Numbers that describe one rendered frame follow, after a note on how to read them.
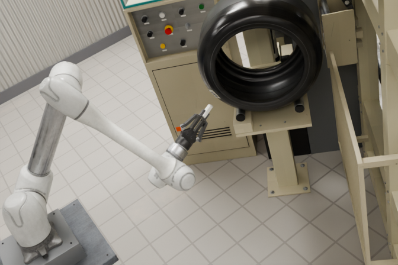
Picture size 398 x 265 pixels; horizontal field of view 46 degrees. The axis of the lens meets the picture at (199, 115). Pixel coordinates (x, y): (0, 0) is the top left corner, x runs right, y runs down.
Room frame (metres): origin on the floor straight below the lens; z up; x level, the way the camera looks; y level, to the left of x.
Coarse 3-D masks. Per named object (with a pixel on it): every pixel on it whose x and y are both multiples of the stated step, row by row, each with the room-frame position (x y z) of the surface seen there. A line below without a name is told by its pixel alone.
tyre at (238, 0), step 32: (224, 0) 1.94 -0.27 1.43; (256, 0) 1.80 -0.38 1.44; (288, 0) 1.82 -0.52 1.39; (224, 32) 1.77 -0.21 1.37; (288, 32) 1.69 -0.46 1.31; (224, 64) 2.04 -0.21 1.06; (288, 64) 1.96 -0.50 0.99; (320, 64) 1.70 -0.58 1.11; (224, 96) 1.79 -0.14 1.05; (256, 96) 1.89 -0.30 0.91; (288, 96) 1.71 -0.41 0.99
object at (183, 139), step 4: (188, 128) 1.72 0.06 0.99; (184, 132) 1.70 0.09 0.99; (192, 132) 1.71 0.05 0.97; (180, 136) 1.69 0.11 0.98; (184, 136) 1.69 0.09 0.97; (188, 136) 1.70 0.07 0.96; (176, 140) 1.68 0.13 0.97; (180, 140) 1.67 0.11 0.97; (184, 140) 1.67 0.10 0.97; (188, 140) 1.69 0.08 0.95; (192, 140) 1.69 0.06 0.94; (180, 144) 1.66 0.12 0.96; (184, 144) 1.65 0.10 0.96; (188, 144) 1.66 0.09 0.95; (188, 148) 1.66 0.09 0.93
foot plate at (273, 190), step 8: (272, 168) 2.30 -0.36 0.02; (304, 168) 2.21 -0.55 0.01; (272, 176) 2.23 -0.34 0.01; (304, 176) 2.14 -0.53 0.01; (272, 184) 2.16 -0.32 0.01; (304, 184) 2.08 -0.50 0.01; (272, 192) 2.09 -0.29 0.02; (280, 192) 2.07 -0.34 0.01; (288, 192) 2.05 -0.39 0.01; (296, 192) 2.03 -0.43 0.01; (304, 192) 2.01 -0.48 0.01
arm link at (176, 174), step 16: (96, 112) 1.63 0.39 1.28; (96, 128) 1.62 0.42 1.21; (112, 128) 1.61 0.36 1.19; (128, 144) 1.55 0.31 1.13; (144, 144) 1.55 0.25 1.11; (160, 160) 1.49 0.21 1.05; (176, 160) 1.50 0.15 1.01; (160, 176) 1.48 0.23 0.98; (176, 176) 1.43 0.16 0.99; (192, 176) 1.43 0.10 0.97
